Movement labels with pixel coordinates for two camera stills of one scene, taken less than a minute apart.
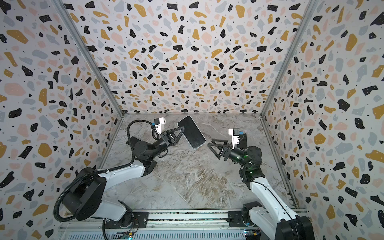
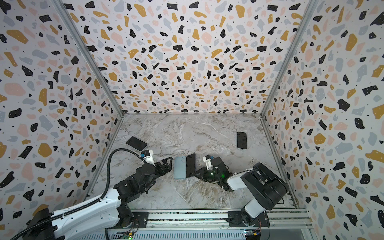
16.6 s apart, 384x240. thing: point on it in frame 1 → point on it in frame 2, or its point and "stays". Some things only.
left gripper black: [167, 139] → [167, 167]
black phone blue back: [191, 131] → [190, 164]
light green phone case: [192, 132] → [180, 167]
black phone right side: [243, 143] stays
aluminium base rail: [191, 221] stays
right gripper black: [223, 150] → [202, 171]
